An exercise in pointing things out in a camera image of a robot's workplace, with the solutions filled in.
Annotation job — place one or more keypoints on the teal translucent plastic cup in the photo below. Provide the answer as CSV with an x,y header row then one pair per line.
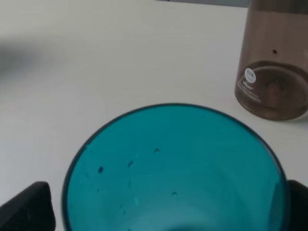
x,y
175,167

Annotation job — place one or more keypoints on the brown translucent water bottle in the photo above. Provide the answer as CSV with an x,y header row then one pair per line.
x,y
272,77

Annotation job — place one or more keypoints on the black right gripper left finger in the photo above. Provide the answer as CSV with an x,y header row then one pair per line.
x,y
29,210

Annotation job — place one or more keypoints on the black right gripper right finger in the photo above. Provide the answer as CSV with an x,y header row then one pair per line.
x,y
299,206

